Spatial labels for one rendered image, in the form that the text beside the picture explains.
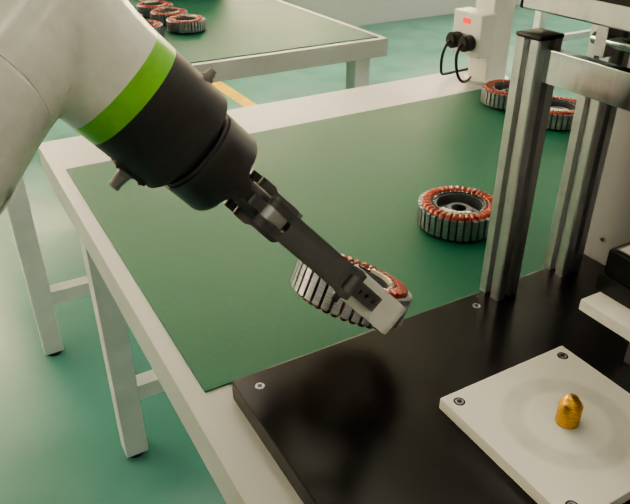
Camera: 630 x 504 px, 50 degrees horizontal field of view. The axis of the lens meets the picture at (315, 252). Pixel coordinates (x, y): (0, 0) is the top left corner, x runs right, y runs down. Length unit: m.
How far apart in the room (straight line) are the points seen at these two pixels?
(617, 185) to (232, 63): 1.16
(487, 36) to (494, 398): 1.04
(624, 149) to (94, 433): 1.35
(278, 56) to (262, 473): 1.38
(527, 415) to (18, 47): 0.47
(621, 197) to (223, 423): 0.50
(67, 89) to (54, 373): 1.54
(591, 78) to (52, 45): 0.43
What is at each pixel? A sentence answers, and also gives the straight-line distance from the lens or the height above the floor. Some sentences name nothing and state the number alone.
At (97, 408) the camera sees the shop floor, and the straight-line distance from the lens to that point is 1.81.
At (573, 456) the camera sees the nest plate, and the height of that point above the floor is 0.78.
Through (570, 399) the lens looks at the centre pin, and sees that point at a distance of 0.60.
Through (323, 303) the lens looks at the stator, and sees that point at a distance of 0.59.
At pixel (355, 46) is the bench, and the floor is 0.74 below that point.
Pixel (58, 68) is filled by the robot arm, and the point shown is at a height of 1.08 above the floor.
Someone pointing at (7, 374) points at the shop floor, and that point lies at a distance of 2.00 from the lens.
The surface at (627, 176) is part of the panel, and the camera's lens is 0.83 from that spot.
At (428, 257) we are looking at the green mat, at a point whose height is 0.75.
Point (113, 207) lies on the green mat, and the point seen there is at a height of 0.75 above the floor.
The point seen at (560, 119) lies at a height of 0.77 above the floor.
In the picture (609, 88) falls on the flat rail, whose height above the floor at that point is 1.03.
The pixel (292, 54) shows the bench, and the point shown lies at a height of 0.74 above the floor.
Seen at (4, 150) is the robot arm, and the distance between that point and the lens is 0.42.
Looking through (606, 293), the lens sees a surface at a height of 0.88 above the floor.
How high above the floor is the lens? 1.19
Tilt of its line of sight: 30 degrees down
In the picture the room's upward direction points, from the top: straight up
